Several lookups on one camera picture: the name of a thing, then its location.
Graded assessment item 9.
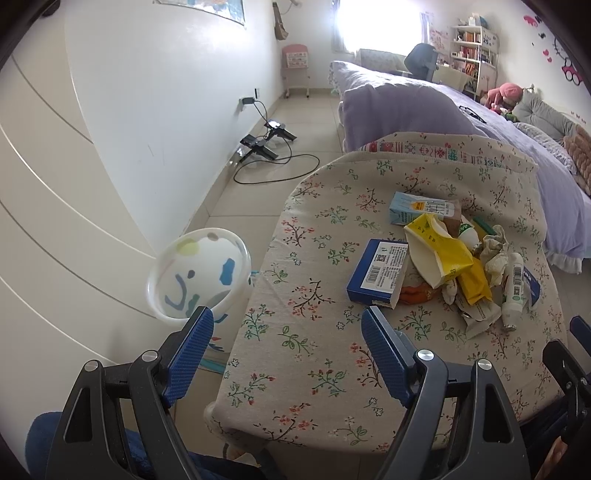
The blue cardboard box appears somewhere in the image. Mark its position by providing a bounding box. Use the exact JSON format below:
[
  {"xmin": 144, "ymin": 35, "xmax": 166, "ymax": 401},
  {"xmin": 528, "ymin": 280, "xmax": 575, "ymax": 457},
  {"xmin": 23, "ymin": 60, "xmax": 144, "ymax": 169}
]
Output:
[{"xmin": 346, "ymin": 239, "xmax": 410, "ymax": 309}]

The yellow plastic wrapper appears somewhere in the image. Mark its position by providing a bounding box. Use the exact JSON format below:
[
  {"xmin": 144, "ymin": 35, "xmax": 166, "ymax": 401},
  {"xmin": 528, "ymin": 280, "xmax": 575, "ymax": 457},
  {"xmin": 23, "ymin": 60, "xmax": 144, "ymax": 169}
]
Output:
[{"xmin": 458, "ymin": 270, "xmax": 493, "ymax": 305}]

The pink child chair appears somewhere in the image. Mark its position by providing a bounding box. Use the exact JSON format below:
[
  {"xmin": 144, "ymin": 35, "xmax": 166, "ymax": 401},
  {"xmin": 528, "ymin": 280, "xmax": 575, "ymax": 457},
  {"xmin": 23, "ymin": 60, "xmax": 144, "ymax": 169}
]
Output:
[{"xmin": 281, "ymin": 44, "xmax": 311, "ymax": 99}]

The orange wrapper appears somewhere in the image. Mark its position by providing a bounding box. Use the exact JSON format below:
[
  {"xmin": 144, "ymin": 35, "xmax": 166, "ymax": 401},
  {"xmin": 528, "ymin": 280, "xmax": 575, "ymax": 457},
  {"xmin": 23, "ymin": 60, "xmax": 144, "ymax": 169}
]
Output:
[{"xmin": 399, "ymin": 282, "xmax": 439, "ymax": 305}]

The lined paper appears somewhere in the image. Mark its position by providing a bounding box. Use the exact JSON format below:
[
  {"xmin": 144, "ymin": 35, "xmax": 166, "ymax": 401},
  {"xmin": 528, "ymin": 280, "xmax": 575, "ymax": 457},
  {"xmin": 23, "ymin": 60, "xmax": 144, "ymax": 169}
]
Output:
[{"xmin": 480, "ymin": 225, "xmax": 509, "ymax": 287}]

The floral beige tablecloth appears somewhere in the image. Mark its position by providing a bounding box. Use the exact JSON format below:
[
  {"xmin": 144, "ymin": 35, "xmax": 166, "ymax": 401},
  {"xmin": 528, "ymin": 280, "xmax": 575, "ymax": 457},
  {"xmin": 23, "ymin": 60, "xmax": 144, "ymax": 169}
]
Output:
[{"xmin": 204, "ymin": 133, "xmax": 566, "ymax": 453}]

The white bookshelf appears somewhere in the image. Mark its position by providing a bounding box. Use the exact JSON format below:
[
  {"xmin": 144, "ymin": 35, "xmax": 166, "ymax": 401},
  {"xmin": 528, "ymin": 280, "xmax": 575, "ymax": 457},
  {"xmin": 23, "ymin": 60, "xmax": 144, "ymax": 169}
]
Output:
[{"xmin": 451, "ymin": 25, "xmax": 499, "ymax": 101}]

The purple pillow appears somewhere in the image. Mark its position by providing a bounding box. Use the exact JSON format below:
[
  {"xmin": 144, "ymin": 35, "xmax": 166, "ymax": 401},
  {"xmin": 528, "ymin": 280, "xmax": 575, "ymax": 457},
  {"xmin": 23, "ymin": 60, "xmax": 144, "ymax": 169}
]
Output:
[{"xmin": 342, "ymin": 84, "xmax": 484, "ymax": 152}]

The white green yogurt bottle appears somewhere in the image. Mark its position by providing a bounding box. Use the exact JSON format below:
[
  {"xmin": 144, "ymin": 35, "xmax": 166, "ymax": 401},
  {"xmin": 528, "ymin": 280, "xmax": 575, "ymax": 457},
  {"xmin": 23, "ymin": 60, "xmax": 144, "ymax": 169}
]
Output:
[{"xmin": 458, "ymin": 221, "xmax": 481, "ymax": 253}]

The white patterned trash bin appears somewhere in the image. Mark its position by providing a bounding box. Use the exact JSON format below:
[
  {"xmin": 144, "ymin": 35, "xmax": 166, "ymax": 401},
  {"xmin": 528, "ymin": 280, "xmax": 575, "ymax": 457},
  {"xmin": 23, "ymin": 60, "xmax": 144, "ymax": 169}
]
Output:
[{"xmin": 145, "ymin": 228, "xmax": 252, "ymax": 324}]

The white lotion bottle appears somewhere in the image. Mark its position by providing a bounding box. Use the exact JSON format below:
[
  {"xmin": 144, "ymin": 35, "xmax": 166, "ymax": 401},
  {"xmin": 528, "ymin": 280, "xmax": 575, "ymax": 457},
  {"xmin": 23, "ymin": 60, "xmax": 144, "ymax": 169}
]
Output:
[{"xmin": 502, "ymin": 253, "xmax": 525, "ymax": 331}]

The grey cushion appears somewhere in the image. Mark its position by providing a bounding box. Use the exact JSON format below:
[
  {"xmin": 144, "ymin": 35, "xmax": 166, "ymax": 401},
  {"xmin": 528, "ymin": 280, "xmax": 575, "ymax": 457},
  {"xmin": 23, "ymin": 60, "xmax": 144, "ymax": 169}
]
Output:
[{"xmin": 512, "ymin": 89, "xmax": 577, "ymax": 143}]

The light blue milk carton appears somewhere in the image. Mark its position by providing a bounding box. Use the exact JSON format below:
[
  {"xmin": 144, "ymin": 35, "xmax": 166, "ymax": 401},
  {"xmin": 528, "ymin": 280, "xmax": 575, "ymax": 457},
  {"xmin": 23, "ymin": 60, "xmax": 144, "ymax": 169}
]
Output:
[{"xmin": 389, "ymin": 191, "xmax": 462, "ymax": 226}]

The pink plush toy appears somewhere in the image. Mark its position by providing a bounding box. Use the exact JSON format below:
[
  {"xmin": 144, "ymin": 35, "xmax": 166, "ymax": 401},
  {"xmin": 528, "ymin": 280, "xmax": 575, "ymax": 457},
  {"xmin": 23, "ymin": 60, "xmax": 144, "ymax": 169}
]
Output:
[{"xmin": 481, "ymin": 83, "xmax": 523, "ymax": 112}]

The dark blue office chair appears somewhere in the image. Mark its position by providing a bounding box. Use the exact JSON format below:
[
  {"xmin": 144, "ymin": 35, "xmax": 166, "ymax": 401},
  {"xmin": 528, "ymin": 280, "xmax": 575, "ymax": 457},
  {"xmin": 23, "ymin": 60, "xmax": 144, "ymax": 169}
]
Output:
[{"xmin": 404, "ymin": 43, "xmax": 439, "ymax": 82}]

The yellow paper cup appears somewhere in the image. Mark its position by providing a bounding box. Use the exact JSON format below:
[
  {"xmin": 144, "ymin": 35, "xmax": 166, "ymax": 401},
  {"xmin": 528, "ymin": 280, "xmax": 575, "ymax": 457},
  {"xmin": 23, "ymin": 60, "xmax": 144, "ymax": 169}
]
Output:
[{"xmin": 404, "ymin": 213, "xmax": 474, "ymax": 289}]

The brown knitted cushion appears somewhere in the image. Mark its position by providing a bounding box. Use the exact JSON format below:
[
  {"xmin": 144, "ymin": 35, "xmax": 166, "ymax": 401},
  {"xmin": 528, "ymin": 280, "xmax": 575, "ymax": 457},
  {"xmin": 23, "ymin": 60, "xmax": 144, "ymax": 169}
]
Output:
[{"xmin": 564, "ymin": 125, "xmax": 591, "ymax": 187}]

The black device on floor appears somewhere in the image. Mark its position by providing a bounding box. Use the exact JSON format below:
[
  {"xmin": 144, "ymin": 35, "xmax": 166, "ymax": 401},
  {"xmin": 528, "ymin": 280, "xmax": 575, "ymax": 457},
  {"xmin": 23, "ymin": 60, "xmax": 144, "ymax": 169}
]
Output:
[{"xmin": 264, "ymin": 120, "xmax": 297, "ymax": 142}]

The purple bed duvet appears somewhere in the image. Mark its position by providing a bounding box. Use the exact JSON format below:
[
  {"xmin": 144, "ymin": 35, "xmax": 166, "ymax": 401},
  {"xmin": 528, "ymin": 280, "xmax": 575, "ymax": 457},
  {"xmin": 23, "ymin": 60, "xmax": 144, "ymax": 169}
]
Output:
[{"xmin": 329, "ymin": 60, "xmax": 590, "ymax": 274}]

